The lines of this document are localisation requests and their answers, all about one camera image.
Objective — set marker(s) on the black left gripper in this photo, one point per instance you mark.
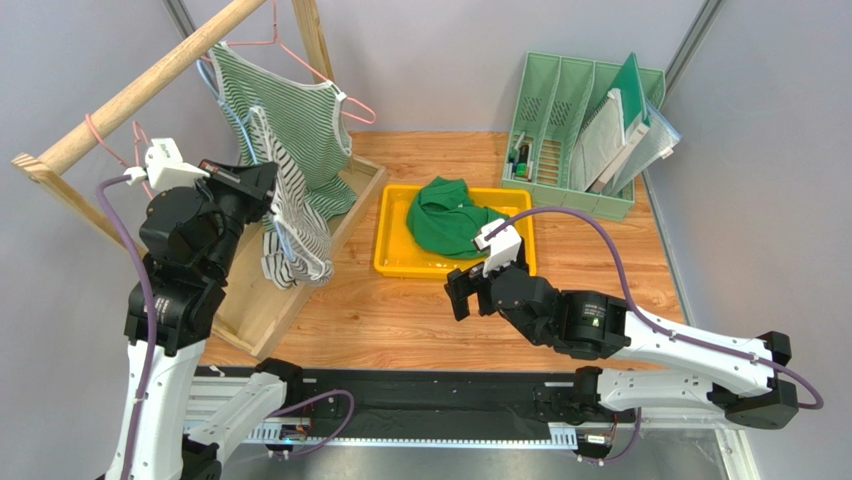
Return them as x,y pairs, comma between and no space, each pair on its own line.
255,183

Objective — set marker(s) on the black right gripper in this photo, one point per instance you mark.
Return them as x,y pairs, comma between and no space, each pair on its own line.
476,291

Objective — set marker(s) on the black white striped tank top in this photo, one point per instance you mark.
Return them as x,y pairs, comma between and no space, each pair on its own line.
297,245

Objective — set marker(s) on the blue wire hanger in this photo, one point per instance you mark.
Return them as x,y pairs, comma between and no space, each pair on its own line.
206,76

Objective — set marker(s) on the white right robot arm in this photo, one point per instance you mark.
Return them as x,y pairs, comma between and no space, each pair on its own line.
698,370

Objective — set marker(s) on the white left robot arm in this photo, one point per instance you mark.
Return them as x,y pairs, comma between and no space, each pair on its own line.
183,255

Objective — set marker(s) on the green white striped tank top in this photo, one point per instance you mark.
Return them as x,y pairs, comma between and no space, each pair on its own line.
306,118

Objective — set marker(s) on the yellow plastic tray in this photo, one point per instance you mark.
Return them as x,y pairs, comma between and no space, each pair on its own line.
396,253

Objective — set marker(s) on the wooden clothes rack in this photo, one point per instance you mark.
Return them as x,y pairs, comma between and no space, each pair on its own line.
255,314

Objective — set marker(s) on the white pen in organizer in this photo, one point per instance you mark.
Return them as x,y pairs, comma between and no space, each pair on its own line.
515,154

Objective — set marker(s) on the white mesh document pouch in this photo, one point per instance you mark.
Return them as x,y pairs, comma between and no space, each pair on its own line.
599,142

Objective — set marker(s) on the green plastic file organizer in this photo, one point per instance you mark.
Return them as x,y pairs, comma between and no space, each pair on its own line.
556,95

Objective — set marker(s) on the clear mesh zip pouch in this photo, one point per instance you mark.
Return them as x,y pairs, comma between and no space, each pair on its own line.
657,143

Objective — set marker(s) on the green cover book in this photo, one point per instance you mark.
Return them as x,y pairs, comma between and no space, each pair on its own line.
636,117

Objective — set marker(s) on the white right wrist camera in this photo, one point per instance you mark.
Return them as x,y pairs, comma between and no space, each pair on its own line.
502,245

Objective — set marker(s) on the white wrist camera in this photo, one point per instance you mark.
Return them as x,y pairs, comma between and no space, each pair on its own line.
502,245
163,168

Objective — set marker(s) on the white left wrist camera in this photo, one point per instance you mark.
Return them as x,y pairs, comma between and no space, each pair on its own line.
163,168

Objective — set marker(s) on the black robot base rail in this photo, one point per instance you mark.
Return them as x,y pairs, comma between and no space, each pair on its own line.
439,408

